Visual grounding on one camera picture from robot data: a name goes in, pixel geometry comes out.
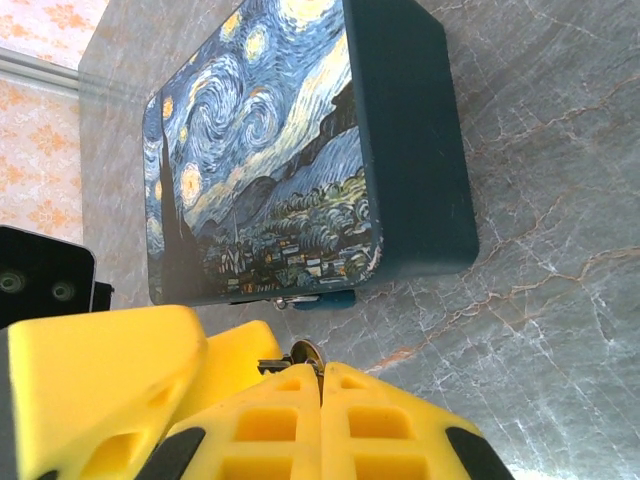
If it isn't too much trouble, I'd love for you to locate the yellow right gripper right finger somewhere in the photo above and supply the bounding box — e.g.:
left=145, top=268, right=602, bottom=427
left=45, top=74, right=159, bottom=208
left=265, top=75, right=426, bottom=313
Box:
left=321, top=361, right=517, bottom=480

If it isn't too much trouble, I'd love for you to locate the small silver key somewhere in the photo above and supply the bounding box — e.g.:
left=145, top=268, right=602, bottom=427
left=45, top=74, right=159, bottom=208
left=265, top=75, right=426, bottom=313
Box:
left=256, top=339, right=327, bottom=381

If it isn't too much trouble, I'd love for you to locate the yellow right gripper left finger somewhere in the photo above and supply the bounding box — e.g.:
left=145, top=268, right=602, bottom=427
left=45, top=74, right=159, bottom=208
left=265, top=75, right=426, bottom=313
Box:
left=148, top=362, right=324, bottom=480

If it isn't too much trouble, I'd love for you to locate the silver box hasp latch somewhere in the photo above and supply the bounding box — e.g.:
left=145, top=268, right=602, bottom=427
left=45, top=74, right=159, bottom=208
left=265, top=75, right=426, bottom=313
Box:
left=272, top=294, right=321, bottom=311

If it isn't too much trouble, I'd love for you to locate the starry night painted teal box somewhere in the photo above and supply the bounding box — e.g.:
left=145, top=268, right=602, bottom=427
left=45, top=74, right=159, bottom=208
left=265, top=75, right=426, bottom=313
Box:
left=142, top=0, right=481, bottom=308

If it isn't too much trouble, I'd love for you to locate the aluminium left corner post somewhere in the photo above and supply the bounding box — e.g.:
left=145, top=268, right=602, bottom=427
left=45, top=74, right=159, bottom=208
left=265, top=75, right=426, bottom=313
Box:
left=0, top=47, right=82, bottom=92

